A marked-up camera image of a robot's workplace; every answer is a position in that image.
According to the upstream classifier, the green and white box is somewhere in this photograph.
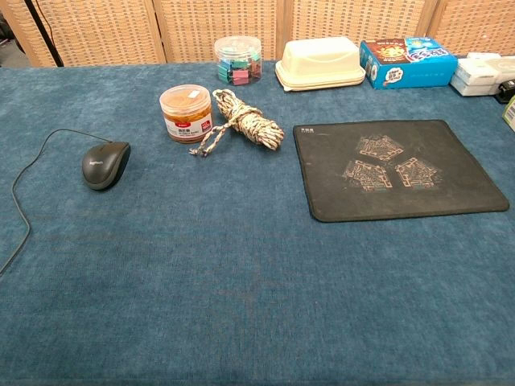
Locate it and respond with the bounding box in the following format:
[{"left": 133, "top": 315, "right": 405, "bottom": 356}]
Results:
[{"left": 501, "top": 95, "right": 515, "bottom": 133}]

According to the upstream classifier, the coiled beige braided rope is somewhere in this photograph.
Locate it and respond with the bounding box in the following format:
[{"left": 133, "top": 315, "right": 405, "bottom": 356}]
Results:
[{"left": 188, "top": 88, "right": 286, "bottom": 158}]

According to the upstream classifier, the blue fabric tablecloth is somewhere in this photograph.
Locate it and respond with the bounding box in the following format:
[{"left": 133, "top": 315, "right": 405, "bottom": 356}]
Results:
[{"left": 0, "top": 60, "right": 515, "bottom": 386}]

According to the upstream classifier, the blue printed cardboard box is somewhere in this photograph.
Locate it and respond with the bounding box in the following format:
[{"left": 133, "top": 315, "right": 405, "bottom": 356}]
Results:
[{"left": 359, "top": 37, "right": 459, "bottom": 90}]

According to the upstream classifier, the black printed mouse pad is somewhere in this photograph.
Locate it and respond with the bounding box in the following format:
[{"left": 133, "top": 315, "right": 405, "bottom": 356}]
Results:
[{"left": 292, "top": 118, "right": 511, "bottom": 224}]

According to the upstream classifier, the black wired computer mouse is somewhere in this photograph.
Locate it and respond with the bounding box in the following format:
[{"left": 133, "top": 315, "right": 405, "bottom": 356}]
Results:
[{"left": 81, "top": 141, "right": 132, "bottom": 191}]

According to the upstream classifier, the stack of white boxes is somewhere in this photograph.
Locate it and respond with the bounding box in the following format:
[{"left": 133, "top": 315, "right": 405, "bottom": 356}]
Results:
[{"left": 449, "top": 51, "right": 515, "bottom": 97}]

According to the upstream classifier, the woven wicker folding screen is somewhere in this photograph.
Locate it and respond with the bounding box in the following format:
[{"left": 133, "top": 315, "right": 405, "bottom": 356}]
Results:
[{"left": 0, "top": 0, "right": 515, "bottom": 68}]

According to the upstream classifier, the clear jar of binder clips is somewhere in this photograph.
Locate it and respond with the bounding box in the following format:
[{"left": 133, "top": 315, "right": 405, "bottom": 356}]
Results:
[{"left": 213, "top": 36, "right": 263, "bottom": 87}]

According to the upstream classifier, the thin black mouse cable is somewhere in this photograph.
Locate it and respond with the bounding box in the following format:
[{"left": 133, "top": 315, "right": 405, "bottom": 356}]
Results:
[{"left": 0, "top": 128, "right": 115, "bottom": 277}]

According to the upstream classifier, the small black device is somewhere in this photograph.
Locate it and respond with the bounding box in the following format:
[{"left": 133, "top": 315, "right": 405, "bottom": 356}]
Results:
[{"left": 493, "top": 79, "right": 515, "bottom": 105}]

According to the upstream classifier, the black stand pole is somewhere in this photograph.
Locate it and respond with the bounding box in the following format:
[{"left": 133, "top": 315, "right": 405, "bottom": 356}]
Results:
[{"left": 23, "top": 0, "right": 65, "bottom": 68}]

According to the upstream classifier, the cream plastic lidded box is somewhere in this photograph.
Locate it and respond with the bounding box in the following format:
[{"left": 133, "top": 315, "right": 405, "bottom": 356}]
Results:
[{"left": 274, "top": 36, "right": 367, "bottom": 93}]

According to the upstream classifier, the clear jar of rubber bands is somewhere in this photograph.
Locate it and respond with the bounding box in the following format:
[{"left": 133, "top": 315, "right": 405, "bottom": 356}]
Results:
[{"left": 159, "top": 84, "right": 213, "bottom": 144}]

